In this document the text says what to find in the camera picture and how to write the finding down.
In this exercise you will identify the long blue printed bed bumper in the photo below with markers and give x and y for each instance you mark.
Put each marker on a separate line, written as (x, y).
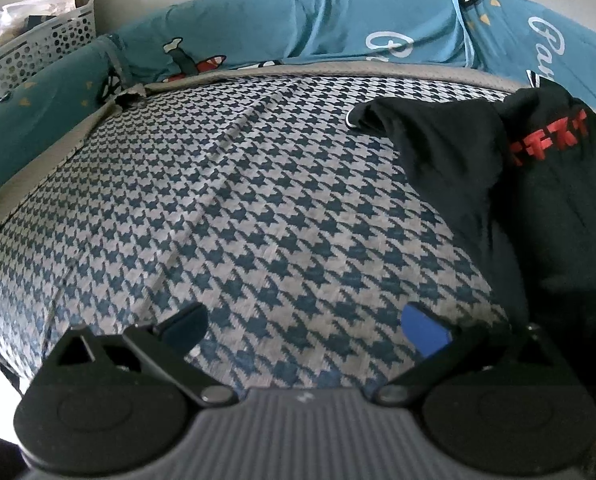
(288, 20)

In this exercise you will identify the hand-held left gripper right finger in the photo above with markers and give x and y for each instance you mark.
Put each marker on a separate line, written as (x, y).
(423, 331)

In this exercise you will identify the clear plastic bag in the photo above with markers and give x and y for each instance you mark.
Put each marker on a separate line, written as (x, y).
(32, 12)

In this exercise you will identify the white perforated plastic basket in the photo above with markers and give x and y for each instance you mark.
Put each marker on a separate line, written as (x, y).
(42, 55)

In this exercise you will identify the black red-print t-shirt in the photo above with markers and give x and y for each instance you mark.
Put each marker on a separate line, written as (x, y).
(453, 160)

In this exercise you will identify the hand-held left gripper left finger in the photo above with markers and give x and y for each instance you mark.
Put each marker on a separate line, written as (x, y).
(187, 324)

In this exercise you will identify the short blue printed bed bumper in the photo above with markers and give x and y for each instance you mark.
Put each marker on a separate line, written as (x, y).
(32, 120)

